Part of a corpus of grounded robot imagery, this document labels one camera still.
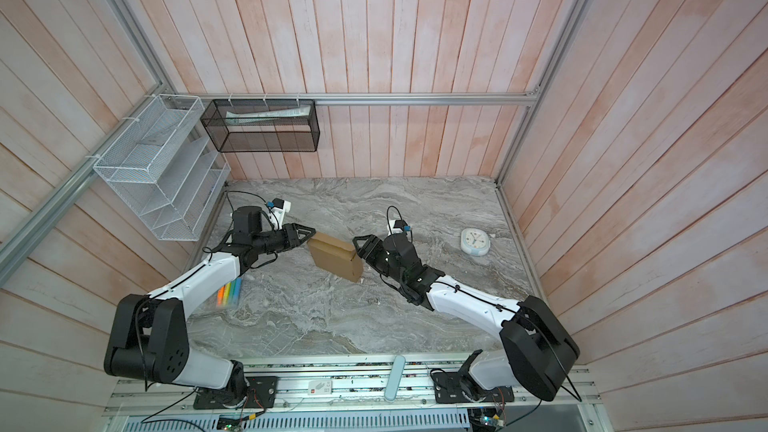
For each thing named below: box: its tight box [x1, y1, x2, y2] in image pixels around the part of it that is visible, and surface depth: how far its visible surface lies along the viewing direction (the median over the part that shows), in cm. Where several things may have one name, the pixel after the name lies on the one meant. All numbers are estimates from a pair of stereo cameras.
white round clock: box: [460, 228, 491, 256], surface depth 103 cm
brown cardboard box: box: [307, 232, 364, 283], surface depth 84 cm
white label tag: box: [308, 380, 333, 395], surface depth 75 cm
